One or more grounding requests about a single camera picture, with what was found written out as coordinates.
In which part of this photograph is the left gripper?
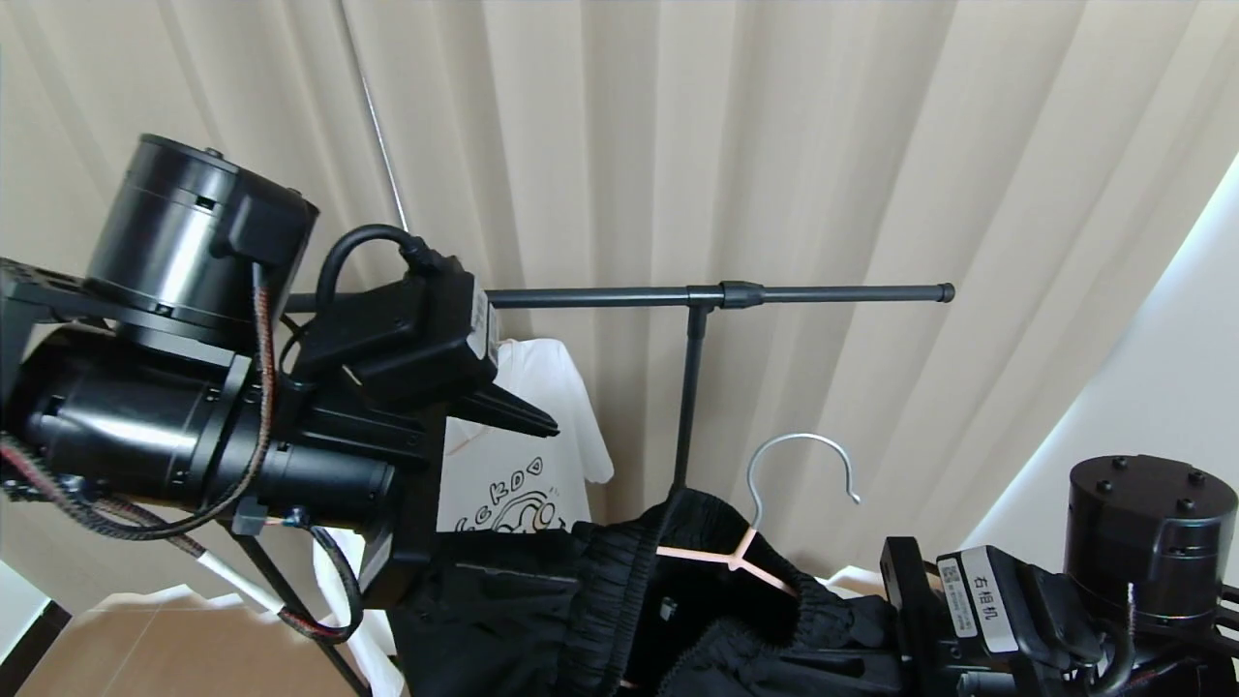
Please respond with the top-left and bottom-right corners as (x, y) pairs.
(254, 382), (561, 611)

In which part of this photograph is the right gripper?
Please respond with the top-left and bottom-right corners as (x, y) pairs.
(878, 535), (1051, 697)

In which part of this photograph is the white printed t-shirt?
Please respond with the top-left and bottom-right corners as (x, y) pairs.
(310, 336), (617, 697)

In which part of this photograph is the pink clothes hanger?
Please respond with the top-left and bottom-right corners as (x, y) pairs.
(655, 432), (863, 598)

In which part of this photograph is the black garment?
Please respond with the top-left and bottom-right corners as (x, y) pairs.
(385, 487), (909, 697)

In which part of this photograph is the black clothes rack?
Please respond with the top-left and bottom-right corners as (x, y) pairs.
(230, 281), (958, 697)

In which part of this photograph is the beige curtain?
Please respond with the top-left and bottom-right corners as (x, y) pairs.
(0, 0), (1239, 622)

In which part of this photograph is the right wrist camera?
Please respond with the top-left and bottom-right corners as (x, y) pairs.
(934, 544), (1106, 671)

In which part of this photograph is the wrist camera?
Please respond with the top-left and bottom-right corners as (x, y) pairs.
(934, 544), (1106, 671)
(290, 250), (501, 409)

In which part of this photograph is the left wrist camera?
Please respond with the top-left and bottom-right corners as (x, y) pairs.
(290, 250), (501, 409)

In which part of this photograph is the black cable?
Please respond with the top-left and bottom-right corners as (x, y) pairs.
(1089, 618), (1141, 697)
(279, 224), (458, 380)

